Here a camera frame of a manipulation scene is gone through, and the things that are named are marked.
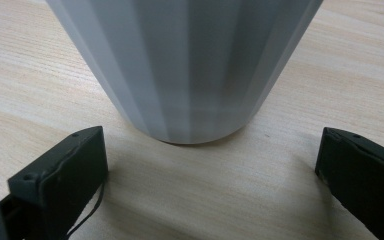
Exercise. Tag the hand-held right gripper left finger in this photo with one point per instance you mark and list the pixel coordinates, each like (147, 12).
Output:
(56, 186)

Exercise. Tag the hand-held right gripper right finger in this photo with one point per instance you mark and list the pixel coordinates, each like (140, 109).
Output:
(363, 180)

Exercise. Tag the grey faceted cup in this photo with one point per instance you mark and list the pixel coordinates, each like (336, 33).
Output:
(186, 66)

